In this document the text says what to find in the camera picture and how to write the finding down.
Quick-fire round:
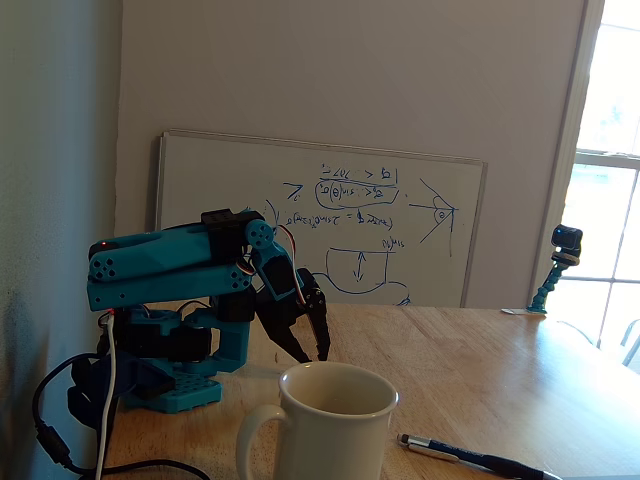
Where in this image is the blue and black pen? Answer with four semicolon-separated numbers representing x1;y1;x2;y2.
397;433;564;480

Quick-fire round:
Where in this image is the whiteboard with blue writing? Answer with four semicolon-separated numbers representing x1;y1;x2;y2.
153;129;489;309

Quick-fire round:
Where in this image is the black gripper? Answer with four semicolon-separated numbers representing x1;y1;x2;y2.
253;267;333;364

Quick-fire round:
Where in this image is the teal gooseneck camera mount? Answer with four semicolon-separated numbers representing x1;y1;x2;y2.
501;253;581;317

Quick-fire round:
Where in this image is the white window frame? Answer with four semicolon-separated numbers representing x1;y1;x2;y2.
528;0;640;371

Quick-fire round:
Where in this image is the white usb cable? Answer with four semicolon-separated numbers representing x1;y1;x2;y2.
93;309;119;480

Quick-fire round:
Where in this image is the white ceramic mug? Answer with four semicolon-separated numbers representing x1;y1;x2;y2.
235;361;400;480

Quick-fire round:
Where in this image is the black cable with ferrite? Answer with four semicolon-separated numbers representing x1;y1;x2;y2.
32;352;211;480

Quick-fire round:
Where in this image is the dark blue table clamp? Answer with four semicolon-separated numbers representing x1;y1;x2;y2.
67;349;176;426

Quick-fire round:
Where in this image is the small black action camera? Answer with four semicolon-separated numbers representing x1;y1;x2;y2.
551;224;584;268

